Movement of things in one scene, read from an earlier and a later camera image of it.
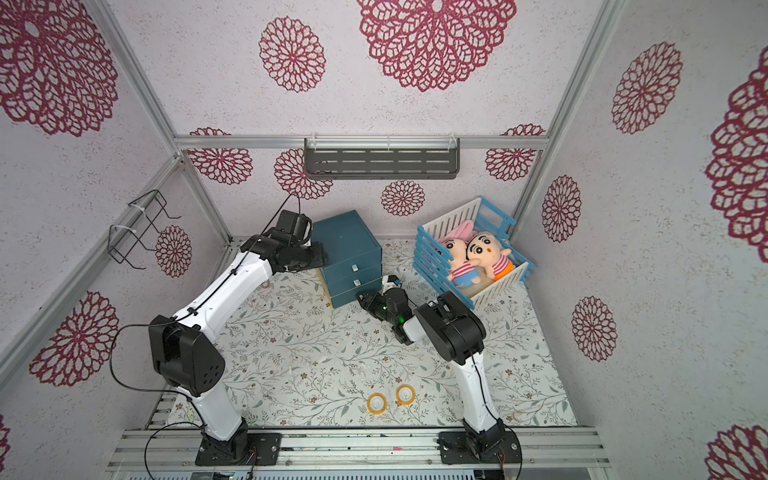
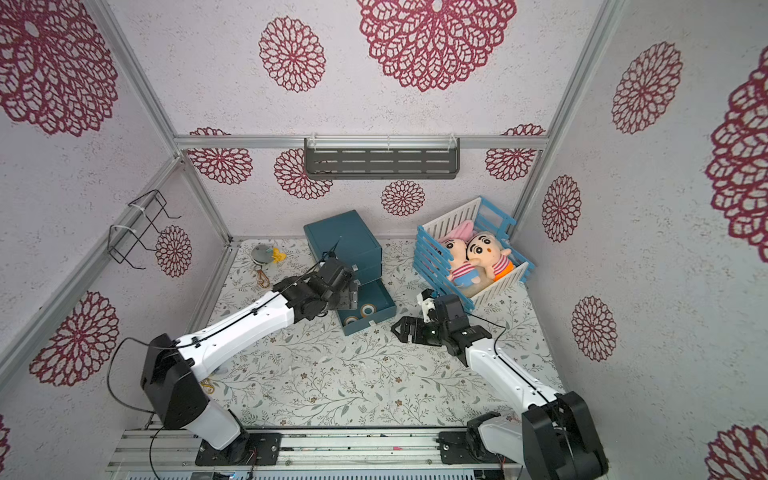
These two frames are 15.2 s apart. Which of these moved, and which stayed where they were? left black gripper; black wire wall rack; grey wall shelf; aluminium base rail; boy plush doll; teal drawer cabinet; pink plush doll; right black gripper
Moved: teal drawer cabinet; right black gripper; left black gripper
Stayed: boy plush doll; aluminium base rail; pink plush doll; grey wall shelf; black wire wall rack
